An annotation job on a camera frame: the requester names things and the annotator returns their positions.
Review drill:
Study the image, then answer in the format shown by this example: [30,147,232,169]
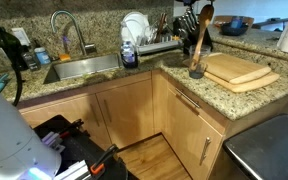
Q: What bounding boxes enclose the wooden spoon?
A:
[189,4,214,70]

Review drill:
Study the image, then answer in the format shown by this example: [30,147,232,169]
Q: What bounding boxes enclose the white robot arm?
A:
[0,93,61,180]

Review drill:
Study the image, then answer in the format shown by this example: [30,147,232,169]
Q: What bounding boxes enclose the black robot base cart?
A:
[34,115,131,180]

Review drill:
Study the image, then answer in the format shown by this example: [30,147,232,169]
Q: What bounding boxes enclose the blue dish soap bottle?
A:
[119,21,140,69]

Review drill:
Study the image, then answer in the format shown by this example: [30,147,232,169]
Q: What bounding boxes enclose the grey dish rack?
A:
[136,35,183,55]

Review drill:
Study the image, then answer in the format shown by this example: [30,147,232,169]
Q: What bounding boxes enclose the clear blender cup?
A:
[189,45,211,79]

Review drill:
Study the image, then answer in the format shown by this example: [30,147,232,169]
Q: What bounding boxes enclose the white plate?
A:
[121,12,149,45]

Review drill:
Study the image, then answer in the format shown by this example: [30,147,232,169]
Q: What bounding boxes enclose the steel kitchen faucet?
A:
[50,9,98,57]

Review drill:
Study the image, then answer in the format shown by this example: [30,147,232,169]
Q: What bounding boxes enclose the black knife block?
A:
[173,6,200,54]

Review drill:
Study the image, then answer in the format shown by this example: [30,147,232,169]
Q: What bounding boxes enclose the stainless steel sink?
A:
[44,54,121,84]

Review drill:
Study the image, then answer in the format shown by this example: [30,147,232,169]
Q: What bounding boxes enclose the orange sponge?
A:
[59,54,71,61]

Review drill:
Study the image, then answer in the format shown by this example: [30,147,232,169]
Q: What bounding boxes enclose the orange black clamp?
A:
[90,144,118,175]

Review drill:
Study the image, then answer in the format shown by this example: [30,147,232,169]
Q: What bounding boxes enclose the upper wooden cutting board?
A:
[202,53,271,84]

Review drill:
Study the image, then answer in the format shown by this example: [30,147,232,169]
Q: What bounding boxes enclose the wooden cutting board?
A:
[182,52,281,94]
[202,53,271,84]

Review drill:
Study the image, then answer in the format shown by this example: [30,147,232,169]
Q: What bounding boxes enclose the small blue label bottle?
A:
[34,47,51,64]

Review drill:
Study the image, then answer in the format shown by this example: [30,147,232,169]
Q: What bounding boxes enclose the dark blue bowl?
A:
[221,16,248,36]

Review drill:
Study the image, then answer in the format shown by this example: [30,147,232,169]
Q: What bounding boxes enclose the lower wooden cutting board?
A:
[182,52,281,94]

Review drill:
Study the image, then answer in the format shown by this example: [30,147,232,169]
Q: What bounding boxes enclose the steel trash can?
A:
[223,114,288,180]

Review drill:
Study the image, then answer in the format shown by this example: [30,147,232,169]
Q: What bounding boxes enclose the white wall outlet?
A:
[12,28,30,46]

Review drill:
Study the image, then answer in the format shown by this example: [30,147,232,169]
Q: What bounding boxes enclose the teal handled tool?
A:
[0,73,9,92]

